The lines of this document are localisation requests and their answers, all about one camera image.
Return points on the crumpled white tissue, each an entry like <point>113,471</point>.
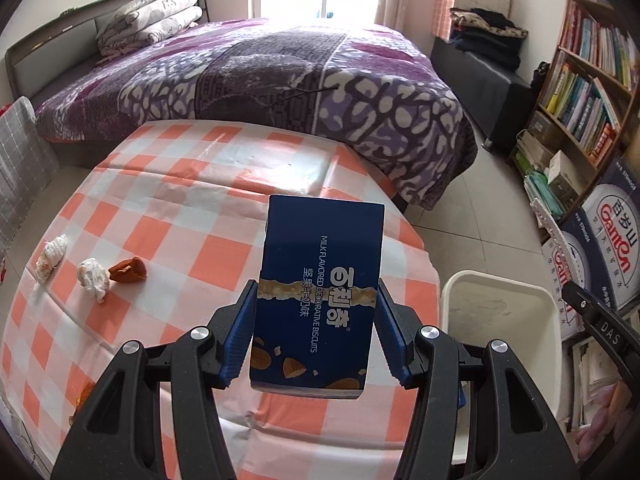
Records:
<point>50,257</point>
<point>95,280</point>

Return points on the white plastic bin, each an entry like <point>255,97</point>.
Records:
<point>500,320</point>

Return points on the orange checkered tablecloth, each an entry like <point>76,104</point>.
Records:
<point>175,200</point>

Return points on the small cardboard carton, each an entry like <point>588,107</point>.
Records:
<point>542,127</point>

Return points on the row of upright books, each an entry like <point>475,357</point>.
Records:
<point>580,110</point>
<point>600,45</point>

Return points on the dark bed headboard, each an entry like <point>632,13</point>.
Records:
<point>50,35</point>

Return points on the orange peel piece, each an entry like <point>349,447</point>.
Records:
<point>127,270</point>
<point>85,397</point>

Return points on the pile of folded clothes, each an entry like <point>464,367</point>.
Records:
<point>490,35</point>

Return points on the red cloth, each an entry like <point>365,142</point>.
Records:
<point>4,111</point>

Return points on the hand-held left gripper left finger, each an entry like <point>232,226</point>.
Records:
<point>240,332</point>

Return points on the pink checked cabinet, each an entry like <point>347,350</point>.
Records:
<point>472,2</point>

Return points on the bed with purple quilt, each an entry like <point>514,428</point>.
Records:
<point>260,75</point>

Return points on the blue biscuit box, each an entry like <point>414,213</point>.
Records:
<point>320,285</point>

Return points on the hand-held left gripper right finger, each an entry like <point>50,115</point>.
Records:
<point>395,342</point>

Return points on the black bench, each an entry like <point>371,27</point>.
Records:
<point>480,95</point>

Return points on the pile of white booklets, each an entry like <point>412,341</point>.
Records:
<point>595,375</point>

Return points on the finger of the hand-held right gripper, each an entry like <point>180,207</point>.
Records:
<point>580,301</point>

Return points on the stack of green books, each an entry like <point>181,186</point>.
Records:
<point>542,195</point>

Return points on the folded floral quilt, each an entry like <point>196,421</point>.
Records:
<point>150,17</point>

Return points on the pink fabric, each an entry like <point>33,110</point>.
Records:
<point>607,425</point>

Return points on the grey checked fabric panel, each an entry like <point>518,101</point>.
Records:
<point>22,170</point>

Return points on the wooden bookshelf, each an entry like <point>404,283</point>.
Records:
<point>552,55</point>

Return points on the tissue box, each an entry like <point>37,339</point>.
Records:
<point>565,172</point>

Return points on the black bag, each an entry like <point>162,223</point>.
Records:
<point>541,76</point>

